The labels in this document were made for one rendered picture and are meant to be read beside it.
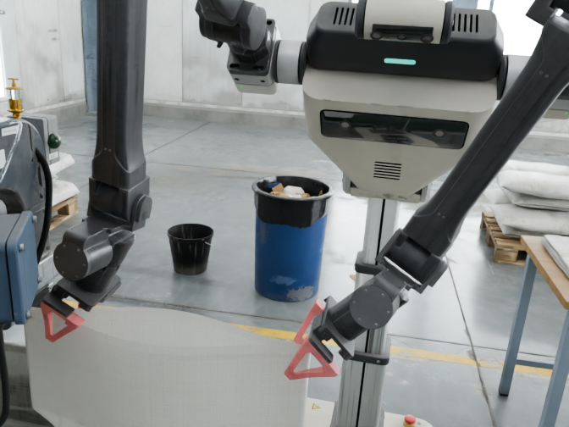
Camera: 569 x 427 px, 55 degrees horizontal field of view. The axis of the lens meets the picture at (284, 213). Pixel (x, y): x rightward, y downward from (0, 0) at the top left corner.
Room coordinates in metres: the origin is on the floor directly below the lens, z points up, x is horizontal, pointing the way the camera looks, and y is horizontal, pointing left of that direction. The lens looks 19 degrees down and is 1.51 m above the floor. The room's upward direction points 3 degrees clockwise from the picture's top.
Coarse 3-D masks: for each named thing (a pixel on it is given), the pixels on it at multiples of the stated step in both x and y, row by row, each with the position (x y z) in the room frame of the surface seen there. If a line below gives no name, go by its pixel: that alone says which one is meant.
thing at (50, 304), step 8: (48, 296) 0.74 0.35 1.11; (56, 296) 0.74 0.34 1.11; (64, 296) 0.74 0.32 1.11; (48, 304) 0.72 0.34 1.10; (56, 304) 0.73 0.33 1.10; (64, 304) 0.74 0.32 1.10; (48, 312) 0.73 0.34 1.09; (56, 312) 0.72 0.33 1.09; (64, 312) 0.72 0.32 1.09; (72, 312) 0.73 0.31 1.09; (48, 320) 0.74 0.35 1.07; (72, 320) 0.72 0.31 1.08; (80, 320) 0.73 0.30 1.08; (48, 328) 0.74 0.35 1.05; (64, 328) 0.73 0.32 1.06; (72, 328) 0.72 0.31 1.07; (48, 336) 0.74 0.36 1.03; (56, 336) 0.74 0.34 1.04
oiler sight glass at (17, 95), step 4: (8, 92) 0.95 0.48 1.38; (12, 92) 0.95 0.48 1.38; (16, 92) 0.95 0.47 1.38; (20, 92) 0.95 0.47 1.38; (8, 96) 0.95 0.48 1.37; (12, 96) 0.94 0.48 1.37; (16, 96) 0.95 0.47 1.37; (20, 96) 0.95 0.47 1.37; (8, 100) 0.95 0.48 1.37; (12, 100) 0.94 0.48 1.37; (16, 100) 0.95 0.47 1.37; (20, 100) 0.95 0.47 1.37; (8, 104) 0.95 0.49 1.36; (12, 104) 0.94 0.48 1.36; (16, 104) 0.95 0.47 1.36; (20, 104) 0.95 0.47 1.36; (8, 108) 0.95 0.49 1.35; (12, 108) 0.94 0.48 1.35; (16, 108) 0.95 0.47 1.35; (20, 108) 0.95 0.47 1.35
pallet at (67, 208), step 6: (72, 198) 4.13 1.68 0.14; (60, 204) 3.96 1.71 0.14; (66, 204) 4.03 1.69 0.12; (72, 204) 4.12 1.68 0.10; (54, 210) 3.86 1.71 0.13; (60, 210) 4.07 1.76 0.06; (66, 210) 4.06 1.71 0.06; (72, 210) 4.11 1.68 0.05; (60, 216) 4.03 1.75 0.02; (66, 216) 4.04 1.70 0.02; (54, 222) 3.89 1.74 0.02; (60, 222) 3.93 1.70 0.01
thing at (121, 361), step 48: (96, 336) 0.75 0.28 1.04; (144, 336) 0.83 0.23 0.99; (192, 336) 0.82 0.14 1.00; (240, 336) 0.78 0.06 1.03; (48, 384) 0.80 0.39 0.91; (96, 384) 0.75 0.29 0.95; (144, 384) 0.72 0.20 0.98; (192, 384) 0.72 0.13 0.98; (240, 384) 0.73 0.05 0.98; (288, 384) 0.74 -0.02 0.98
